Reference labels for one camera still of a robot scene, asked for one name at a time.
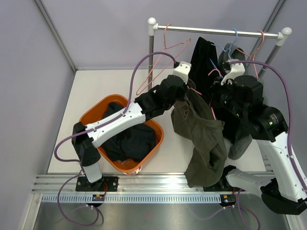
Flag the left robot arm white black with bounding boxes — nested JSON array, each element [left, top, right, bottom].
[[71, 73, 189, 191]]

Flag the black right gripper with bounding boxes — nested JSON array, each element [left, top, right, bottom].
[[202, 77, 248, 121]]

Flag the blue hanger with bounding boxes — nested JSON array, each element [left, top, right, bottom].
[[211, 28, 238, 68]]

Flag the purple right floor cable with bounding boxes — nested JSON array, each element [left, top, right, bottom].
[[189, 188, 261, 230]]

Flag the olive green shorts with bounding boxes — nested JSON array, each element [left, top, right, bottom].
[[171, 80, 228, 188]]

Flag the orange plastic basket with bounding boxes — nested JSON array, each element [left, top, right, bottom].
[[79, 94, 164, 175]]

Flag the black shorts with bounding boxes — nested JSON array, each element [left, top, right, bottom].
[[189, 37, 240, 144]]

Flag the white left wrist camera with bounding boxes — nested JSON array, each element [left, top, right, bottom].
[[173, 61, 191, 84]]

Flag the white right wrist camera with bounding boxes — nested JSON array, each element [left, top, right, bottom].
[[221, 59, 245, 85]]

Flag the grey shorts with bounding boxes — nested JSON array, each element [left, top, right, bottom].
[[218, 45, 252, 160]]

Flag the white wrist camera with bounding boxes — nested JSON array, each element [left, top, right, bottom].
[[173, 61, 191, 84], [221, 59, 245, 85]]

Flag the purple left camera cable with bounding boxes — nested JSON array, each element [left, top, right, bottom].
[[54, 52, 178, 168]]

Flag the metal clothes rack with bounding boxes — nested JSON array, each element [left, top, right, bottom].
[[146, 17, 292, 90]]

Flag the aluminium mounting rail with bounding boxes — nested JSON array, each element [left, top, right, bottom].
[[32, 173, 239, 194]]

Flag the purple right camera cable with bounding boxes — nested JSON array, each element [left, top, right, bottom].
[[227, 59, 307, 190]]

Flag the purple floor cable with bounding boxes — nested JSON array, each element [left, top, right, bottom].
[[57, 174, 103, 227], [189, 188, 261, 230]]

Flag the navy blue shorts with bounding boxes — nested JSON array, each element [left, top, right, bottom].
[[99, 102, 158, 163]]

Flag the purple camera cable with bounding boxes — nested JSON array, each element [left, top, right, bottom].
[[227, 59, 307, 190], [54, 52, 178, 168]]

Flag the purple left floor cable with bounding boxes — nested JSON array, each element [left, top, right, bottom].
[[57, 174, 103, 227]]

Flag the slotted cable duct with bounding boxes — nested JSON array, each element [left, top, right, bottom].
[[42, 194, 222, 204]]

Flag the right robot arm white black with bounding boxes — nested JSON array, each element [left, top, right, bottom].
[[209, 75, 307, 215]]

